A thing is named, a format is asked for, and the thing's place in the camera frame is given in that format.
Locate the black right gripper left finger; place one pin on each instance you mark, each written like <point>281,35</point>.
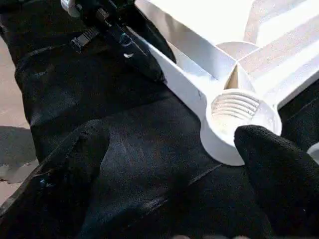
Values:
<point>49,199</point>

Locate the white plastic table top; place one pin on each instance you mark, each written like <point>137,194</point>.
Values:
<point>224,74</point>

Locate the black mat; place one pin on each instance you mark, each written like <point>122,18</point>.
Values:
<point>149,149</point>

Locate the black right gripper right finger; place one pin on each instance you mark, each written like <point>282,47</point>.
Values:
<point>286,194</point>

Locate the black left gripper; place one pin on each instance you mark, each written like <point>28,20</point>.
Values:
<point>102,12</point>

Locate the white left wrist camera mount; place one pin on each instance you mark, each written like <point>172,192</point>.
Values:
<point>68,6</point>

